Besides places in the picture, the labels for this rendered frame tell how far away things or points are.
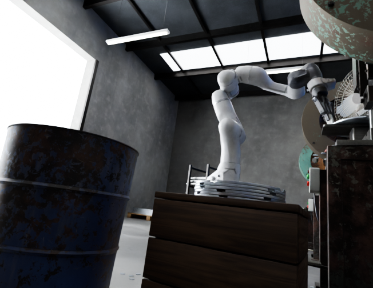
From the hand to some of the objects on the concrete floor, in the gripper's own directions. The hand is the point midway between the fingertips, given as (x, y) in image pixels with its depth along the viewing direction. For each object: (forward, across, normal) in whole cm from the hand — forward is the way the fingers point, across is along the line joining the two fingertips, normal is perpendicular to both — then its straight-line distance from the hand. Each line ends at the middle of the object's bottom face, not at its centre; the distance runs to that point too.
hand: (330, 121), depth 128 cm
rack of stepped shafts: (0, -61, -256) cm, 263 cm away
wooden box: (+81, +59, -15) cm, 101 cm away
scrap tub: (+73, +110, -37) cm, 137 cm away
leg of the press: (+93, -8, +19) cm, 95 cm away
